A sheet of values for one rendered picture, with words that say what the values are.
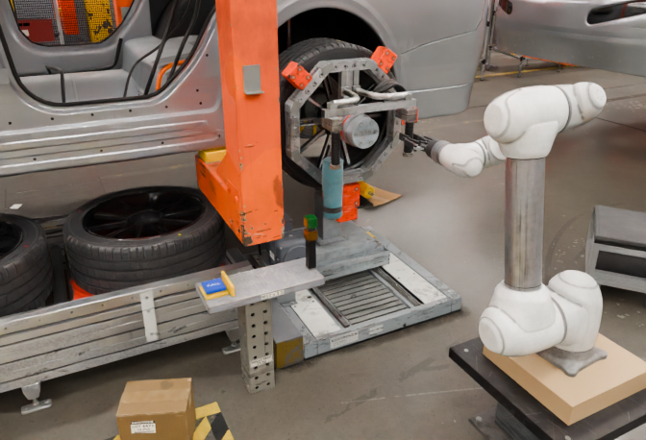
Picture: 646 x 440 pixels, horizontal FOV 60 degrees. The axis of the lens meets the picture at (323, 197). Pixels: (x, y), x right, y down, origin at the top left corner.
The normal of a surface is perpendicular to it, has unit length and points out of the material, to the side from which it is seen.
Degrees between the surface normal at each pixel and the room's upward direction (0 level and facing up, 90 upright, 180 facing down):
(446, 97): 90
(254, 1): 90
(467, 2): 90
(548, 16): 87
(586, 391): 1
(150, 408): 0
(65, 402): 0
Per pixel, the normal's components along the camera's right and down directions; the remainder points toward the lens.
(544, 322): 0.40, 0.14
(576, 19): -0.84, 0.16
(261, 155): 0.44, 0.35
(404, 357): 0.00, -0.92
